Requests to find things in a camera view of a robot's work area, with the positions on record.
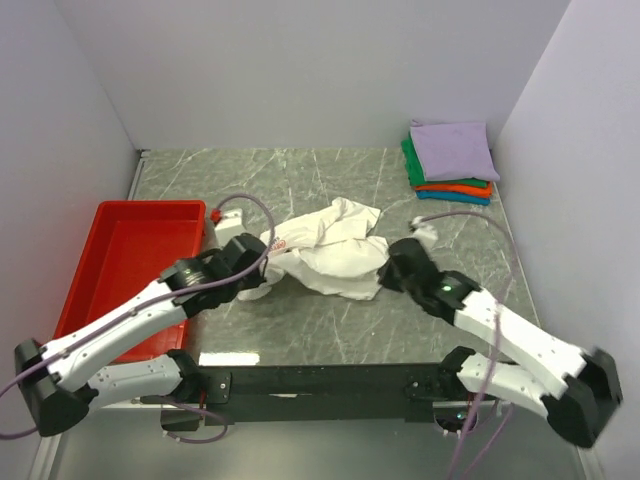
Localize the white printed t-shirt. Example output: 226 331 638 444
238 197 388 301

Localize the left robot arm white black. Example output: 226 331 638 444
13 233 269 437

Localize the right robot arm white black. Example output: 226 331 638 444
378 238 623 449

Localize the folded teal t-shirt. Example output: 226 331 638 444
415 191 491 206

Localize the folded green t-shirt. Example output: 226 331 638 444
401 136 490 188

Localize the folded orange t-shirt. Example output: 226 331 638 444
413 181 492 199

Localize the red plastic bin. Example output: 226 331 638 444
54 200 206 339

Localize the folded lilac t-shirt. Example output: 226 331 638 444
409 121 500 182

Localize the black base beam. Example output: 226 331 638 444
184 363 472 423

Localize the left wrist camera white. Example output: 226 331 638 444
209 208 246 247

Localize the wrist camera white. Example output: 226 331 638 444
409 216 438 250
209 208 246 247

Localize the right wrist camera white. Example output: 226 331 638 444
409 216 438 250

